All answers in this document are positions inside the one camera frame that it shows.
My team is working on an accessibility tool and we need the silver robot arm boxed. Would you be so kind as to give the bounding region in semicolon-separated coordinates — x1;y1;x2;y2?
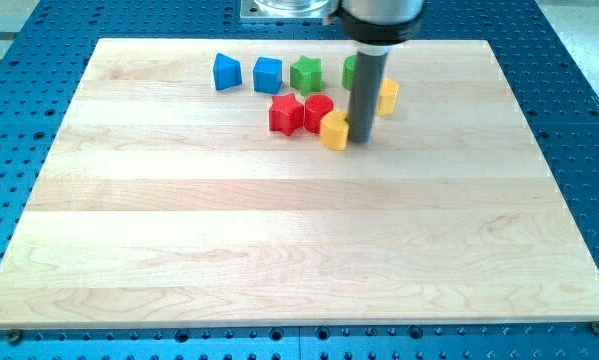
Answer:
323;0;426;143

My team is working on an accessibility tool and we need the yellow pentagon block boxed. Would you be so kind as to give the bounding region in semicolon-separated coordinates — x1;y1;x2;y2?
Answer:
376;78;399;116

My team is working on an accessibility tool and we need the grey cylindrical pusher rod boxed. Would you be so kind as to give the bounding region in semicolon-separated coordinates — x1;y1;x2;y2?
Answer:
347;51;387;143

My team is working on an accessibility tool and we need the green star block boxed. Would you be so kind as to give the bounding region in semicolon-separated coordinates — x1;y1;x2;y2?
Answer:
290;55;323;96

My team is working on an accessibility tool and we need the green cylinder block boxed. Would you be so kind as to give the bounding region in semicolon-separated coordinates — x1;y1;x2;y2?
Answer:
341;55;357;90

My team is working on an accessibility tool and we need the red cylinder block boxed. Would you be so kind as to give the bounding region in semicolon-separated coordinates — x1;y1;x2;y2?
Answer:
304;94;334;134

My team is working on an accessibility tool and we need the red star block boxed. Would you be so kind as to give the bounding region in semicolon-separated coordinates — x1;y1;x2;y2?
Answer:
268;93;304;136

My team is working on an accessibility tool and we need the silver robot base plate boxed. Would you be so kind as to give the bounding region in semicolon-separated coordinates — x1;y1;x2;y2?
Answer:
239;0;333;22

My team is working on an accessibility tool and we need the blue cube block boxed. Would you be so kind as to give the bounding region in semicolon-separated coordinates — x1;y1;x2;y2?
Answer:
253;57;283;95

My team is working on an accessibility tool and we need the blue triangular block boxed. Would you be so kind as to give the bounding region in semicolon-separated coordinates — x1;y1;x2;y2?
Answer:
212;53;242;91

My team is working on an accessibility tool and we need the light wooden board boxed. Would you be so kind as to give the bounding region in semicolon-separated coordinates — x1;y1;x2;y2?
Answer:
0;38;599;330

